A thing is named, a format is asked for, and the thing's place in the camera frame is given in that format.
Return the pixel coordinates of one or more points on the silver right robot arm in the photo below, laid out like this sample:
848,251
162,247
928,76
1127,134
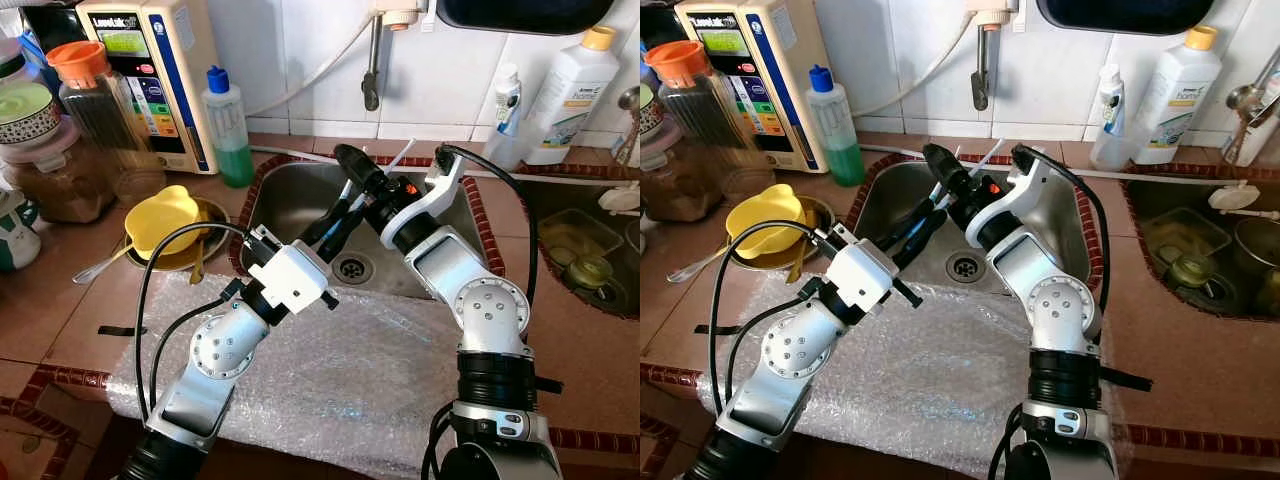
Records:
1058,310
482,305

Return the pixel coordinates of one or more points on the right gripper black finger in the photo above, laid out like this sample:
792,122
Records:
355,174
952,165
366,165
940,174

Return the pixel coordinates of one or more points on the clear plastic container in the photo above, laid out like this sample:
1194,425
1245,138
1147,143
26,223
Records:
582,238
1185,235

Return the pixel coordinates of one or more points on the steel sink basin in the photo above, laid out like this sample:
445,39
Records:
285,205
1150,200
885,205
545,205

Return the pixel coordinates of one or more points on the steel spoon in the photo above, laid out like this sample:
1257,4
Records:
695,268
100,268

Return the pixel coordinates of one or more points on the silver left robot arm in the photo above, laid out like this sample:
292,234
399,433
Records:
792,360
215,352

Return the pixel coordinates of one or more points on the glass jar orange lid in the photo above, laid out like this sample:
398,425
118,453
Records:
95,110
692,112

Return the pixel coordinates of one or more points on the black pan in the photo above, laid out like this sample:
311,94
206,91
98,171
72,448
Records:
525,12
1125,12

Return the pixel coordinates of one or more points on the clear bubble wrap sheet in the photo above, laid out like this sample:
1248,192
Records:
930,385
350,375

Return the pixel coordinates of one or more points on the green cup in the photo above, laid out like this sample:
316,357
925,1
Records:
590,273
1190,271

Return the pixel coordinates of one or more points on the steel faucet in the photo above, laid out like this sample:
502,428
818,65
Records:
982,65
375,65

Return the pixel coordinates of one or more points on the white detergent bottle yellow cap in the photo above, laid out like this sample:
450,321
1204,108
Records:
570,100
1180,95

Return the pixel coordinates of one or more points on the brown jar pink lid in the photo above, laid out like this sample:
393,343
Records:
60,185
668,188

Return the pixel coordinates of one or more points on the shallow steel dish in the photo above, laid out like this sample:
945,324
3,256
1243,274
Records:
215,245
820,240

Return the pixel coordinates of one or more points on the beige water ionizer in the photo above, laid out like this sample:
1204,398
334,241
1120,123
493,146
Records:
150,70
750,70

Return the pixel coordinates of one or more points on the steel ladle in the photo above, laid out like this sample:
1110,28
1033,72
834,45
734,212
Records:
629,105
1250,100

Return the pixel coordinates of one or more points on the blue plastic pack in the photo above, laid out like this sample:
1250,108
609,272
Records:
38,60

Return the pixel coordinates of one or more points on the patterned tin green lid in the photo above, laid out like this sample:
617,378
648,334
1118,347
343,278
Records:
25,112
647,112

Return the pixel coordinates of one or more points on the thin white pipe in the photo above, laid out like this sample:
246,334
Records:
895,153
290,153

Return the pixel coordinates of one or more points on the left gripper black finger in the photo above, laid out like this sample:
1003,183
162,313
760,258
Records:
326,220
908,230
927,243
344,234

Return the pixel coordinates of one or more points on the black bottle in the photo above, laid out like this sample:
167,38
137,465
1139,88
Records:
50,15

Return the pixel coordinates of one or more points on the steel pot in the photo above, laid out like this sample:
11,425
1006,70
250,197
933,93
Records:
1262,255

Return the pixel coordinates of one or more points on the clear plastic cup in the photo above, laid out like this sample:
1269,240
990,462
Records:
1112,152
508,152

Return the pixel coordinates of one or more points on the white and green mug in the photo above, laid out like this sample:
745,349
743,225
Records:
15,238

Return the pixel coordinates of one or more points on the white and blue tube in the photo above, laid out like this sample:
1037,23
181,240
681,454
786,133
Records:
1110,98
507,100

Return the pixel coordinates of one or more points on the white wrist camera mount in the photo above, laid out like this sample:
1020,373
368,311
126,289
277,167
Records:
432,200
868,282
295,278
1022,195

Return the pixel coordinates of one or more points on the white plastic ladle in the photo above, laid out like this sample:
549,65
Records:
625,197
1235,196

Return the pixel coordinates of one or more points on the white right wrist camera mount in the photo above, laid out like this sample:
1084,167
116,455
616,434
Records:
432,200
1022,195

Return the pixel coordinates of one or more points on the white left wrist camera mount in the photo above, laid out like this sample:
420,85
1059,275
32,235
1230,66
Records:
295,278
868,282

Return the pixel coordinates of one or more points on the green soap bottle blue cap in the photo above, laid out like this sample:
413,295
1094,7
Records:
833,130
228,130

